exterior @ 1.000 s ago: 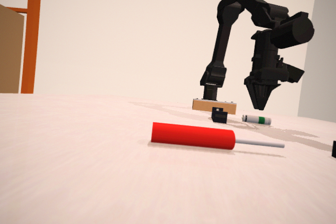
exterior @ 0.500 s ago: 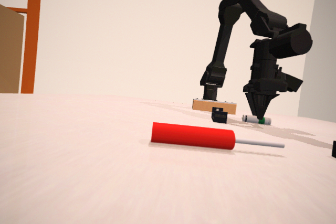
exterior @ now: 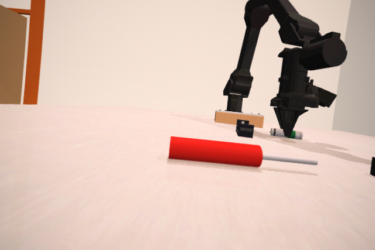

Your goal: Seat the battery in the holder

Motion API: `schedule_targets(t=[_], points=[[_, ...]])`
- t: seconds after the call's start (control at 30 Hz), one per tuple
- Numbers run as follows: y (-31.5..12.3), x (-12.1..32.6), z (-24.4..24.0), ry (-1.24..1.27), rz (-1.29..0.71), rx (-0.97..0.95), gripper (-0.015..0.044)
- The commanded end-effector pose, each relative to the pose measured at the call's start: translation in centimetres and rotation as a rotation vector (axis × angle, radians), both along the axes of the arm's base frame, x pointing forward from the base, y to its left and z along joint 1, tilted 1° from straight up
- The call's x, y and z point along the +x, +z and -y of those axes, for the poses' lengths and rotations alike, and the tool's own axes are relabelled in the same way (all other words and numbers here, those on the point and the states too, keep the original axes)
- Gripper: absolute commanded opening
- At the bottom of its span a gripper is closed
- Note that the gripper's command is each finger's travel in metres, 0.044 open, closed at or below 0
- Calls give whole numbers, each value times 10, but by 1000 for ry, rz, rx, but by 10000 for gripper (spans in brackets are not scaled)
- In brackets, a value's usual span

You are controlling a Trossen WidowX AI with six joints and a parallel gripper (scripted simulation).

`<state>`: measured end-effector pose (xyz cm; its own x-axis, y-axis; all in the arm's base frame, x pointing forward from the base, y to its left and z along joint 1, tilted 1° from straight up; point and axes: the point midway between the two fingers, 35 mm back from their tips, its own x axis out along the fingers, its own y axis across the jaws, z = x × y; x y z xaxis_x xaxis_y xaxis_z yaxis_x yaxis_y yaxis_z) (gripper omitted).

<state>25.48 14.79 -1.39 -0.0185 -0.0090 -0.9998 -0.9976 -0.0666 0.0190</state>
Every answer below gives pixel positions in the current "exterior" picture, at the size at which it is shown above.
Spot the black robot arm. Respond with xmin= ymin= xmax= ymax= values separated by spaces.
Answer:
xmin=223 ymin=0 xmax=347 ymax=113

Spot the white and green battery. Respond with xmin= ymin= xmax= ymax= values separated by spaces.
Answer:
xmin=270 ymin=128 xmax=303 ymax=140

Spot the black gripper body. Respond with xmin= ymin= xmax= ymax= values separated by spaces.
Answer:
xmin=270 ymin=71 xmax=320 ymax=109

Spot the red-handled screwdriver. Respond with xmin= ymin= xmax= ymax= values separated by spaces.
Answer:
xmin=168 ymin=136 xmax=318 ymax=167

